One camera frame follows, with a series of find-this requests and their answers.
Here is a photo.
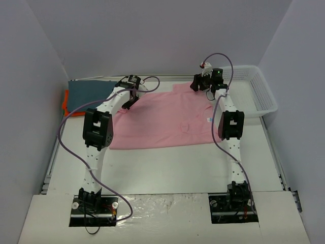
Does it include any pink t-shirt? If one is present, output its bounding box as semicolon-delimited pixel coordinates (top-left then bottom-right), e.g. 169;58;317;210
109;83;221;150

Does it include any folded teal blue t-shirt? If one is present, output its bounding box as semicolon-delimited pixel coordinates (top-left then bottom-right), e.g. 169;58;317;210
68;80;116;112

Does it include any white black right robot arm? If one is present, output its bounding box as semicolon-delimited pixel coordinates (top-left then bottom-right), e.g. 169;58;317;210
190;63;251;212

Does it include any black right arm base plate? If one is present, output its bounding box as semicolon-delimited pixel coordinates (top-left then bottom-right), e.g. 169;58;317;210
208;193;258;224

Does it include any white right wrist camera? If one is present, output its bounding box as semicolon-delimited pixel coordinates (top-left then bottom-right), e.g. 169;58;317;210
200;62;213;77

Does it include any white plastic basket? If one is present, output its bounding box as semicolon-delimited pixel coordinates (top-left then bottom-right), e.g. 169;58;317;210
222;65;278;118

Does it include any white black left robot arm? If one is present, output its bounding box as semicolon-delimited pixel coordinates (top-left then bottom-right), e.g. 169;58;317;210
78;75;147;213

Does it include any folded orange t-shirt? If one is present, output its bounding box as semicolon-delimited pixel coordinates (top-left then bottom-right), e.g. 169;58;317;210
61;89;85;117

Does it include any aluminium back table rail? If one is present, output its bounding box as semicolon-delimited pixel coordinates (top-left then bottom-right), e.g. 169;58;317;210
74;74;194;81

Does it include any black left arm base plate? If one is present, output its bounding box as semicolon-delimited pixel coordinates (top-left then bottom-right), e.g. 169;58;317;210
69;196;119;227

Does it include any black cable loop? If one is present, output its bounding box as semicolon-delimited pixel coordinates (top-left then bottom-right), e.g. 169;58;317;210
84;216;101;235

